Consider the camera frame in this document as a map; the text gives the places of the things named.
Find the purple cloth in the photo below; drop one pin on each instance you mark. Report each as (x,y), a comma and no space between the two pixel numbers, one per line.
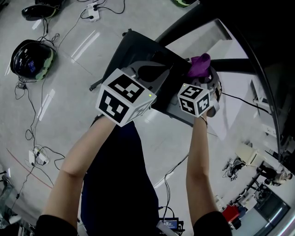
(200,65)

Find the person's right forearm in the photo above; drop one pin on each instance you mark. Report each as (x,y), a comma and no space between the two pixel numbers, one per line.
(200,161)

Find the black grey device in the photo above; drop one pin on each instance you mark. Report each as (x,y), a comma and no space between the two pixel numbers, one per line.
(232,167)

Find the white power strip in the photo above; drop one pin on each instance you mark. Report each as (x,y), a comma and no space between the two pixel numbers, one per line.
(270,131)
(38,156)
(91,12)

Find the red box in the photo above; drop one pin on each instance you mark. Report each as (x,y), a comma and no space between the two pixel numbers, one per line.
(231,215)

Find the small black screen device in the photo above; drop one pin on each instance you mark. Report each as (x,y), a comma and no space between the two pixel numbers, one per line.
(170,224)

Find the black TV stand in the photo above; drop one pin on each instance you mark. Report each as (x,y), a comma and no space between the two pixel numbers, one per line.
(133,48)

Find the person's dark clothing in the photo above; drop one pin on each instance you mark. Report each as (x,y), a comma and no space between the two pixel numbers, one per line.
(117,179)

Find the dark screen monitor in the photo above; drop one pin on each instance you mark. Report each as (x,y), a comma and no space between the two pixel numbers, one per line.
(272,206)

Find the person's left forearm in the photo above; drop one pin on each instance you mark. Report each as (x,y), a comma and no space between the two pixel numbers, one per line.
(76,166)

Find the beige cabinet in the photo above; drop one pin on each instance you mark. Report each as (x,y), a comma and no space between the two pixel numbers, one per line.
(250,153)

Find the black helmet green camo trim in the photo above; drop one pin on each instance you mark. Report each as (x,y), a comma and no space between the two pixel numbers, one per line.
(39,10)
(27,60)
(184,2)

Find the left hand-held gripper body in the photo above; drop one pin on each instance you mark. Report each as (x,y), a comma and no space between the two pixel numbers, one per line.
(115,101)

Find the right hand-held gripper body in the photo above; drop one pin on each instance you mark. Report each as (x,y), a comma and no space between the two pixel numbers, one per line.
(193,99)

